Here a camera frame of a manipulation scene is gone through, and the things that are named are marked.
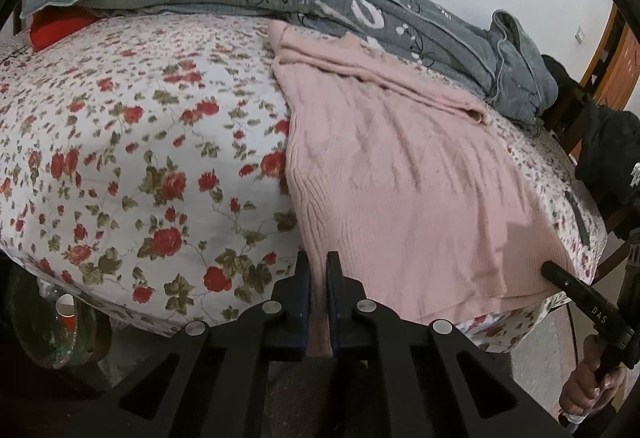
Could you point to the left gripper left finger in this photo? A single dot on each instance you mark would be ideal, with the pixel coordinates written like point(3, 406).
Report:
point(208, 381)

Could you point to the black puffer jacket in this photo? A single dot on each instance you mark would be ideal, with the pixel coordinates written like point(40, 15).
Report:
point(608, 164)

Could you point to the black smartphone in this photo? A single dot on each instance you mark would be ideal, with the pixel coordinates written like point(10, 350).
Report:
point(581, 226)

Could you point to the floral bed sheet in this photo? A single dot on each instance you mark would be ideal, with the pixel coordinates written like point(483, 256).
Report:
point(142, 168)

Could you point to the wooden door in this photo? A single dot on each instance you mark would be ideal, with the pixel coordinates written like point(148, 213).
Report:
point(610, 78)

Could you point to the white wall switch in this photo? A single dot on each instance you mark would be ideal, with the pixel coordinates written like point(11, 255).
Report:
point(580, 35)

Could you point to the wooden chair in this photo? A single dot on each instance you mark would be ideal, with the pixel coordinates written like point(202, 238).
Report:
point(615, 247)

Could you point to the red pillow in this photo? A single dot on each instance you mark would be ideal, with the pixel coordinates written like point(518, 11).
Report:
point(53, 24)

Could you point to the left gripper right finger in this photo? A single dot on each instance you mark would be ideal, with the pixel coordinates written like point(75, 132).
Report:
point(425, 380)

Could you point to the pink knit sweater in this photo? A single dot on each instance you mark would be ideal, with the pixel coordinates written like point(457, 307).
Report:
point(400, 175)

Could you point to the dark clothing on chair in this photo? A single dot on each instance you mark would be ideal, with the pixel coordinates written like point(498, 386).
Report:
point(572, 99)

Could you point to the person's right hand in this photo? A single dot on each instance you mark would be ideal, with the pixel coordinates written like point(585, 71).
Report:
point(582, 393)

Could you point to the red white cup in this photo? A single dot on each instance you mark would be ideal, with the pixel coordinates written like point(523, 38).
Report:
point(66, 309)

